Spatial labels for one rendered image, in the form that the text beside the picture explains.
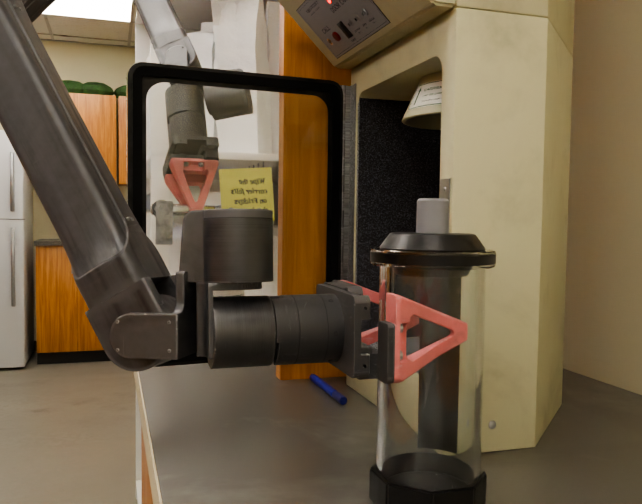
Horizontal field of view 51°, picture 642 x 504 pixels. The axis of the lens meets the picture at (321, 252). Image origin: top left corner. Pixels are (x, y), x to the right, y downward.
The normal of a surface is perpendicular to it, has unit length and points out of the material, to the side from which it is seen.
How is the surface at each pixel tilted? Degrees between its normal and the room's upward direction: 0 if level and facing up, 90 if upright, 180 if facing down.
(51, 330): 90
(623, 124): 90
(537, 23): 90
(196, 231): 87
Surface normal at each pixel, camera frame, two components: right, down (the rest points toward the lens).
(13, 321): 0.29, 0.05
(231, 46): -0.04, -0.05
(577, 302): -0.96, 0.00
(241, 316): 0.26, -0.47
